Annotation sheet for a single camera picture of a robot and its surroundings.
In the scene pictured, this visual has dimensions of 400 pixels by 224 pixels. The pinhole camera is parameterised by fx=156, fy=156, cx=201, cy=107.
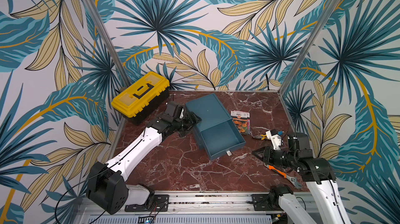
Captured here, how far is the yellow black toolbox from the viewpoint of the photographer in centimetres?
91

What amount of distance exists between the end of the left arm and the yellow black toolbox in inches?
13.2

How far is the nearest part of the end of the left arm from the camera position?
22.4 inches
